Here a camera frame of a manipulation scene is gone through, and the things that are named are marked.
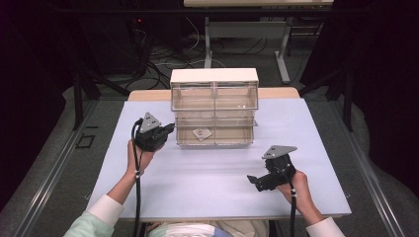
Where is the person's left hand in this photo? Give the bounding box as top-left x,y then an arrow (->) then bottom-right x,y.
126,139 -> 156,180

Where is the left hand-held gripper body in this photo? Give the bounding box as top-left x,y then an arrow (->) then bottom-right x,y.
132,112 -> 172,153

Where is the person's right hand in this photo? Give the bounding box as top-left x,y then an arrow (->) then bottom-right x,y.
276,169 -> 311,206

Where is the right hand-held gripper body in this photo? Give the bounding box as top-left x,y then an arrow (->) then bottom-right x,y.
256,144 -> 298,193

